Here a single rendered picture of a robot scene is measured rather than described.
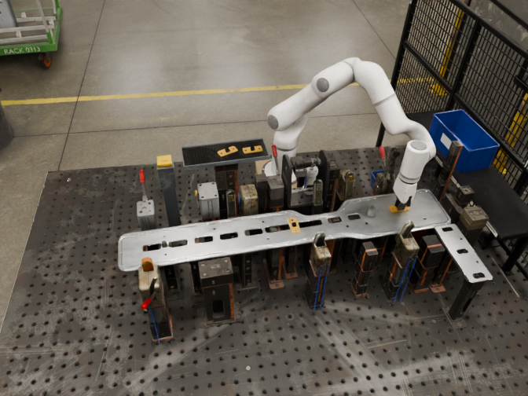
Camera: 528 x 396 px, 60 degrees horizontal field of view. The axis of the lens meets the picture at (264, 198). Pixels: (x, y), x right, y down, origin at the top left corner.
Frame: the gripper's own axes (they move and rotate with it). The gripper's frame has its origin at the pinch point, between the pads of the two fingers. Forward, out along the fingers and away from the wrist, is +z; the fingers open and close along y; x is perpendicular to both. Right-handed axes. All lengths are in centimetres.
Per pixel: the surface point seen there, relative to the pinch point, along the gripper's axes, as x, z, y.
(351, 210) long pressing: -20.2, 3.3, -3.4
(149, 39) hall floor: -105, 103, -403
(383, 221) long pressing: -9.3, 3.3, 4.9
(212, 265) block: -83, 0, 16
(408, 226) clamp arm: -6.6, -7.2, 18.4
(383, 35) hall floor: 169, 105, -365
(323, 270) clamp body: -40.7, 6.9, 21.9
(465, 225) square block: 23.3, 2.6, 14.5
